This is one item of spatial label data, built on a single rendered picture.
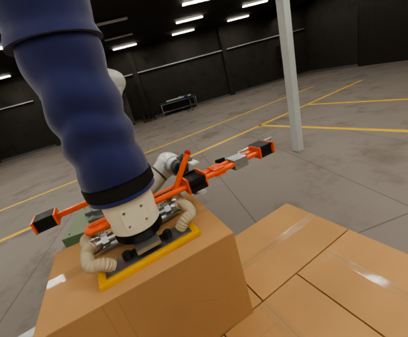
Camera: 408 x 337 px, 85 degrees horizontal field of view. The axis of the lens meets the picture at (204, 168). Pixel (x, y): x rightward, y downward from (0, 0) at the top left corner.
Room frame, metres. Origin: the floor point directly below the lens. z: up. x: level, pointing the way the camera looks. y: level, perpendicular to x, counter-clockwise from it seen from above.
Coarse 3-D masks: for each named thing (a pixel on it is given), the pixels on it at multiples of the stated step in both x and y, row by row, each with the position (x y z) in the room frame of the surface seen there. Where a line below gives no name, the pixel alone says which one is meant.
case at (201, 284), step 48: (192, 240) 0.62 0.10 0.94; (48, 288) 0.58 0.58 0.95; (96, 288) 0.52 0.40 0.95; (144, 288) 0.50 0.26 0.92; (192, 288) 0.54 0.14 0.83; (240, 288) 0.60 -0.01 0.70; (48, 336) 0.41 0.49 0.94; (96, 336) 0.44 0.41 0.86; (144, 336) 0.48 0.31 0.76; (192, 336) 0.52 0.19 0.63
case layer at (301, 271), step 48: (240, 240) 1.02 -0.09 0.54; (288, 240) 0.93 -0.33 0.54; (336, 240) 0.84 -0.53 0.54; (288, 288) 0.66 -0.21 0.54; (336, 288) 0.61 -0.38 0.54; (384, 288) 0.56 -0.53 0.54; (240, 336) 0.53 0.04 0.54; (288, 336) 0.49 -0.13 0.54; (336, 336) 0.45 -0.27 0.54; (384, 336) 0.42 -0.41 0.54
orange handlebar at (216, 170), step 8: (248, 152) 0.93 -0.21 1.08; (256, 152) 0.90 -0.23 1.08; (208, 168) 0.86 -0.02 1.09; (216, 168) 0.82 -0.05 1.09; (224, 168) 0.83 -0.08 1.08; (208, 176) 0.80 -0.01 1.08; (216, 176) 0.81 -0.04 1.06; (160, 192) 0.76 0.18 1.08; (168, 192) 0.74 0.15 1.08; (176, 192) 0.74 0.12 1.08; (160, 200) 0.71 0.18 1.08; (72, 208) 0.85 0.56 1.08; (80, 208) 0.86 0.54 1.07; (96, 224) 0.67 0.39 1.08; (104, 224) 0.64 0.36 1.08; (88, 232) 0.62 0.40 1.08; (96, 232) 0.63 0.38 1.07
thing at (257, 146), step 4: (264, 140) 0.96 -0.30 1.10; (252, 144) 0.96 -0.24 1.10; (256, 144) 0.94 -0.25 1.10; (260, 144) 0.93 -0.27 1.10; (264, 144) 0.91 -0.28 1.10; (268, 144) 0.91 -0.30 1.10; (272, 144) 0.92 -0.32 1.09; (252, 148) 0.93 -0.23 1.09; (256, 148) 0.90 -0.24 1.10; (260, 148) 0.89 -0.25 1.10; (264, 148) 0.91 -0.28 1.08; (268, 148) 0.92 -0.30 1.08; (272, 148) 0.92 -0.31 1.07; (260, 152) 0.89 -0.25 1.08; (264, 152) 0.91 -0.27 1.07; (268, 152) 0.91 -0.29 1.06; (272, 152) 0.92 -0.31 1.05; (256, 156) 0.91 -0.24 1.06; (260, 156) 0.89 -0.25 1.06
